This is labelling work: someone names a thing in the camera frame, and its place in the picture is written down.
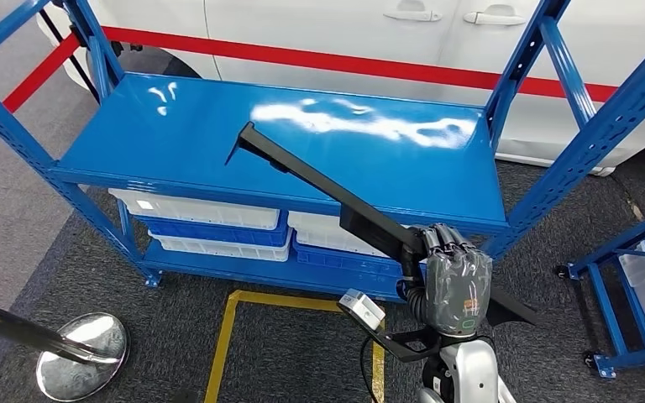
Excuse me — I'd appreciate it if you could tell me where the blue metal shelf rack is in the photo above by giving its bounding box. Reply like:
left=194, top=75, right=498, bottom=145
left=0, top=0, right=645, bottom=304

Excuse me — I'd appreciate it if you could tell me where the blue plastic bin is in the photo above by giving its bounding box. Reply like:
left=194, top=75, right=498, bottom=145
left=291, top=236, right=407, bottom=280
left=132, top=213, right=291, bottom=249

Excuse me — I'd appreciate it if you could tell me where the white car door handle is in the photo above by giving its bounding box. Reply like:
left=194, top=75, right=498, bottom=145
left=382, top=0, right=443, bottom=24
left=463, top=4, right=527, bottom=27

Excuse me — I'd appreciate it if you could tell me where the long black plastic car part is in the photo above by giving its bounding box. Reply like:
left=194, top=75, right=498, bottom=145
left=224, top=121, right=541, bottom=328

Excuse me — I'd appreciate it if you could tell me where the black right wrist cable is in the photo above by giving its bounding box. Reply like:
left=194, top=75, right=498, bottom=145
left=359, top=333, right=385, bottom=403

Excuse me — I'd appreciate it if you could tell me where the white car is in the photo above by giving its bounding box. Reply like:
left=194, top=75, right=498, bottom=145
left=35, top=0, right=645, bottom=178

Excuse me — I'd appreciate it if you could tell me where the chrome stanchion post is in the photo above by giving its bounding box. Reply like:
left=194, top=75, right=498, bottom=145
left=0, top=295, right=130, bottom=403

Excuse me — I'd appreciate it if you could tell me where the black barrier post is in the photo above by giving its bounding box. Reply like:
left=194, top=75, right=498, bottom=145
left=37, top=6, right=102, bottom=105

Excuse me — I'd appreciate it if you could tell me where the long red barrier belt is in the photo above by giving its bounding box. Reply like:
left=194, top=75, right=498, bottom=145
left=102, top=26, right=645, bottom=111

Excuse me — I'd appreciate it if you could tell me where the blue wheeled bin cart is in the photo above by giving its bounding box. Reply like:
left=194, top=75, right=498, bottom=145
left=554, top=199, right=645, bottom=380

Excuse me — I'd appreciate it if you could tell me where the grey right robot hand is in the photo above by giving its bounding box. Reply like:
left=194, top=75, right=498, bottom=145
left=400, top=223, right=493, bottom=338

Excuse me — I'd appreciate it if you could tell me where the short red barrier belt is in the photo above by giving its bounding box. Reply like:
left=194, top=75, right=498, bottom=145
left=0, top=33, right=81, bottom=160

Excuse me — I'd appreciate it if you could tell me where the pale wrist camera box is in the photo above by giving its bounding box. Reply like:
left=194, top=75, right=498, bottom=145
left=337, top=288, right=386, bottom=332

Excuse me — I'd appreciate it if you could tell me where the black camera mounting bracket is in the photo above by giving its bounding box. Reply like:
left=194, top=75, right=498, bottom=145
left=375, top=324, right=447, bottom=364

